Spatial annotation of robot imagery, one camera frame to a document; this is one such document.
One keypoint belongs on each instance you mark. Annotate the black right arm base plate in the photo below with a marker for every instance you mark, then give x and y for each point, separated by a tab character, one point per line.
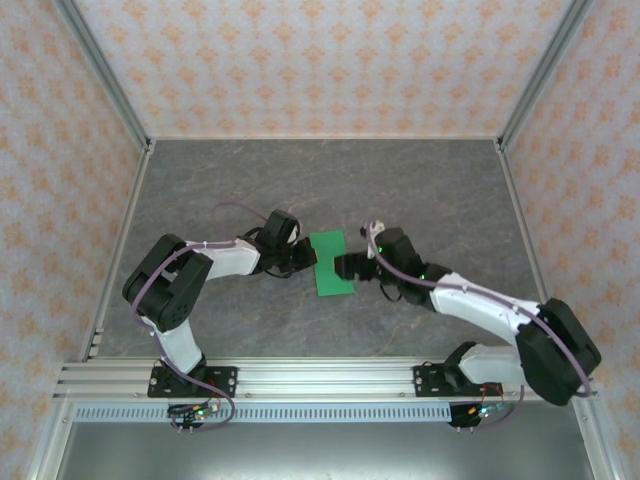
427	382

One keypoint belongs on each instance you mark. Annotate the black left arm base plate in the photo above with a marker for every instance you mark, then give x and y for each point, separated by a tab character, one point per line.
225	382

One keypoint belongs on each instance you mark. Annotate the aluminium table side rail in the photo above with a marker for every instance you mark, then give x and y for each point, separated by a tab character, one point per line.
117	250
532	250

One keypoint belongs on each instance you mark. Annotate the aluminium frame post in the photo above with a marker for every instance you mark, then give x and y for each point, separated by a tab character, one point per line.
100	75
545	75

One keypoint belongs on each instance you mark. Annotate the green paper sheet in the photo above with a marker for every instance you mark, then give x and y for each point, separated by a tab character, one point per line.
325	245

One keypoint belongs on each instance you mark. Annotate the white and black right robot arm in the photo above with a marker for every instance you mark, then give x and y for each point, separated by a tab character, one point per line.
555	350

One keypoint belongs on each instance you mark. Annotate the aluminium mounting rail beam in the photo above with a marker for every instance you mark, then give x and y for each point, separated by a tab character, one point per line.
325	380

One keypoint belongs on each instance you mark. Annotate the grey metal shelf sheet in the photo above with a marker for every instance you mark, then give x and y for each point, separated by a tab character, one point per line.
325	452

